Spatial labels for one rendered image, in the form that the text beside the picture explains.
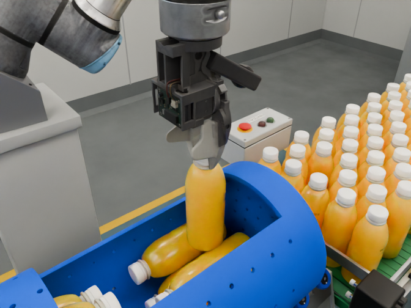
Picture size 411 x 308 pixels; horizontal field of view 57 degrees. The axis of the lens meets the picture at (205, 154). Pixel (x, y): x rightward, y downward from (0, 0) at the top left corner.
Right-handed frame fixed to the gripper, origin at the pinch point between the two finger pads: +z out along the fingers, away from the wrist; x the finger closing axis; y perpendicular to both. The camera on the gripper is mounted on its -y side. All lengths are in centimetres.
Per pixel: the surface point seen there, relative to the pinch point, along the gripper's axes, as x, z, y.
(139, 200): -130, 130, -56
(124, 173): -162, 131, -64
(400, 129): 5, 18, -68
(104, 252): -7.8, 18.4, 16.8
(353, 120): -6, 18, -61
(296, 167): -1.8, 18.1, -30.3
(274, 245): 15.4, 9.2, -0.9
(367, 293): 25.2, 28.2, -20.3
